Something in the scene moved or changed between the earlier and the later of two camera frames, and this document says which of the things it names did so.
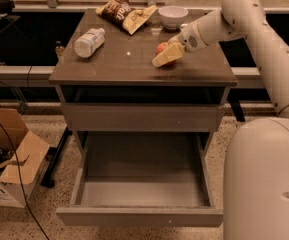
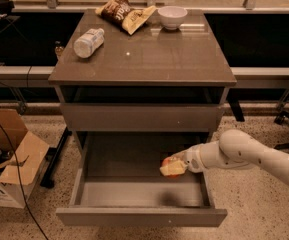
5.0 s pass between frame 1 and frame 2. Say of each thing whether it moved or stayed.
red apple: moved
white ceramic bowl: stayed
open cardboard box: stayed
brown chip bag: stayed
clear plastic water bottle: stayed
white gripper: moved
